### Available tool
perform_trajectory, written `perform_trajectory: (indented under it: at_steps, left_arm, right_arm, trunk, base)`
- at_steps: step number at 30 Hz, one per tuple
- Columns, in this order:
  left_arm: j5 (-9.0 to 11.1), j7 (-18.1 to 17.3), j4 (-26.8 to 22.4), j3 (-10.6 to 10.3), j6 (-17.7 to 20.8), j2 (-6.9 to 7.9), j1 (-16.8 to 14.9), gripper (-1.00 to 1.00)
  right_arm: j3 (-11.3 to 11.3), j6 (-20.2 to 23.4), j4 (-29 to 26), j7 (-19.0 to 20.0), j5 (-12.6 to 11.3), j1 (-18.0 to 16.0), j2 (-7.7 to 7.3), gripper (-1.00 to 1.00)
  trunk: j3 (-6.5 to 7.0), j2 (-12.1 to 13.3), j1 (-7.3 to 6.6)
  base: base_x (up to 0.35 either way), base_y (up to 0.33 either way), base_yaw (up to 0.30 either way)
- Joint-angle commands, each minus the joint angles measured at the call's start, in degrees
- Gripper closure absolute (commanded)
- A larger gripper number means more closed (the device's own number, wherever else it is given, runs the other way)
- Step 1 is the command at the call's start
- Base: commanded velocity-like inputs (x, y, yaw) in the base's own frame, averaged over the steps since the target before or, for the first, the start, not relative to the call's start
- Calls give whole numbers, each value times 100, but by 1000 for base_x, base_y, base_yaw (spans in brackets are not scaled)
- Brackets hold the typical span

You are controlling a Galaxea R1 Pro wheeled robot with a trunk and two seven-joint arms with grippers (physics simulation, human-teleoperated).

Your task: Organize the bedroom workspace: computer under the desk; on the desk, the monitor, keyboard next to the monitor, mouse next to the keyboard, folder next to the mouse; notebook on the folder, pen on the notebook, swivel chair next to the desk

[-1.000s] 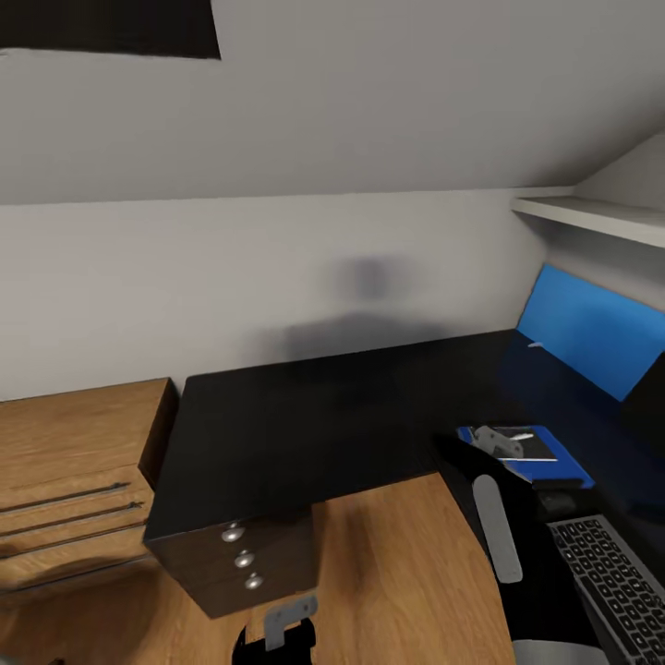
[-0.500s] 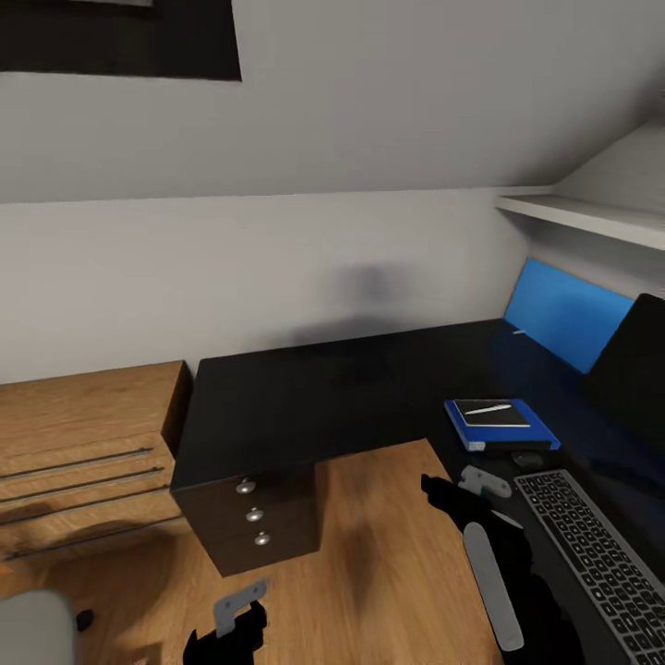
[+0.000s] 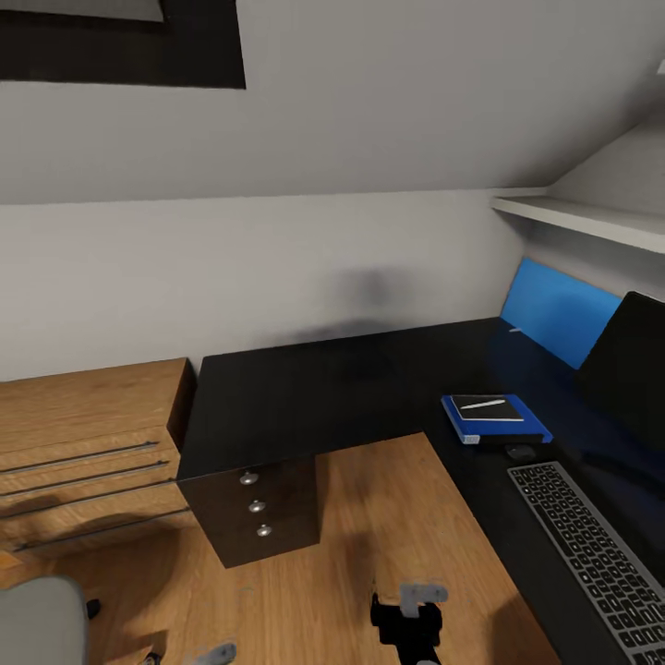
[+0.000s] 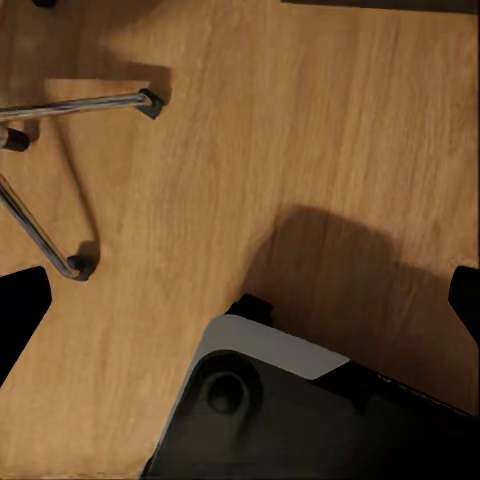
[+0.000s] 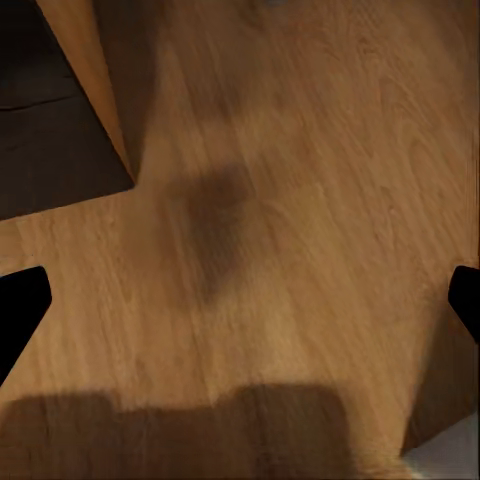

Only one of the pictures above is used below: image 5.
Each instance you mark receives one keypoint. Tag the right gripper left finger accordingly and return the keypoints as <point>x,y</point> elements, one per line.
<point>25,297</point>

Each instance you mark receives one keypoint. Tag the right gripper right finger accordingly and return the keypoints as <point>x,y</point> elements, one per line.
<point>464,297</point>

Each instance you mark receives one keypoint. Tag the desktop computer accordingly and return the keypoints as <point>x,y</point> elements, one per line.
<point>453,454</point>

